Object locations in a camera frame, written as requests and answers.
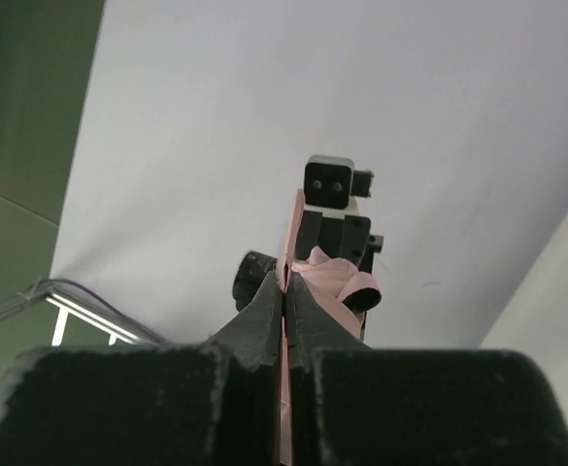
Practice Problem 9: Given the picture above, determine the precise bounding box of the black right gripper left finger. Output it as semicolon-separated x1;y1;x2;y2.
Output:
0;273;283;465

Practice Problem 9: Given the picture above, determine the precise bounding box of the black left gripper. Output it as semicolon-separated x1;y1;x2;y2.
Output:
295;206;385;341

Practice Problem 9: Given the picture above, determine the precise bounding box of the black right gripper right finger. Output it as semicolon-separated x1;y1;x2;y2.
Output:
285;274;568;466

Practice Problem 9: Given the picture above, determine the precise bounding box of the pink folding umbrella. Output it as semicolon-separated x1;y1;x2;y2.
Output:
277;189;382;465

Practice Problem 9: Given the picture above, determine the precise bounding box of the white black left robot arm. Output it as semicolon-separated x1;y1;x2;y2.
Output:
232;207;383;341

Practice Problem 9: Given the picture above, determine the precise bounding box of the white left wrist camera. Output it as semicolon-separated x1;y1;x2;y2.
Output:
303;154;375;218

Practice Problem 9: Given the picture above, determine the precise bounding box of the aluminium frame rail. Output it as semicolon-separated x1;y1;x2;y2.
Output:
0;279;165;346

